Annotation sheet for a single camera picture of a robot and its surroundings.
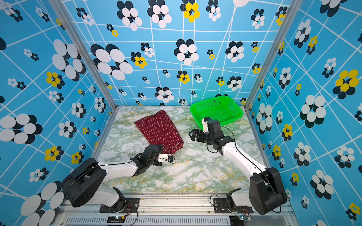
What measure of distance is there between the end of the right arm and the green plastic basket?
14.8 inches

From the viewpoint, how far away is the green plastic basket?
3.74ft

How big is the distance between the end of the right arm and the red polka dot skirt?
204 mm

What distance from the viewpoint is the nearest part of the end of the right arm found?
23.8 inches

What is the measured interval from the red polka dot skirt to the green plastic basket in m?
0.24

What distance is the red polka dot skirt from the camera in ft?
3.15
